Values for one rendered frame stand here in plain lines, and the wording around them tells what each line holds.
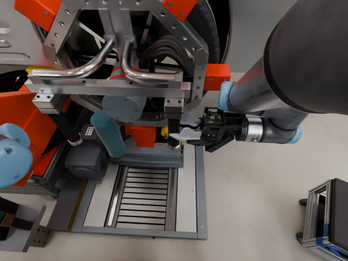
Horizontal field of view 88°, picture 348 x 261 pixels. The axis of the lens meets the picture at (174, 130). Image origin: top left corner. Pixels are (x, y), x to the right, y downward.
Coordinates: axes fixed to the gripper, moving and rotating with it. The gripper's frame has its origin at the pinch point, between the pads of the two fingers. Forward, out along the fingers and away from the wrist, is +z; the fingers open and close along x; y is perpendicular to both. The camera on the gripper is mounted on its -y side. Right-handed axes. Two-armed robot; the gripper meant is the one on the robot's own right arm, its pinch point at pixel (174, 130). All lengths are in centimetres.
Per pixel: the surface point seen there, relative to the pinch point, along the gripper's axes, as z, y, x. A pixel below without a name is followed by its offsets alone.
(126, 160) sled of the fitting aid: 34, -66, -23
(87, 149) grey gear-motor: 49, -42, -16
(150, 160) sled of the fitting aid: 17, -68, -25
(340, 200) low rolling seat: -84, -49, 3
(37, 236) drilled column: 75, -72, 24
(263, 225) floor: -57, -83, 9
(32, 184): 76, -51, 2
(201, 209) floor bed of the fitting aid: -17, -75, 4
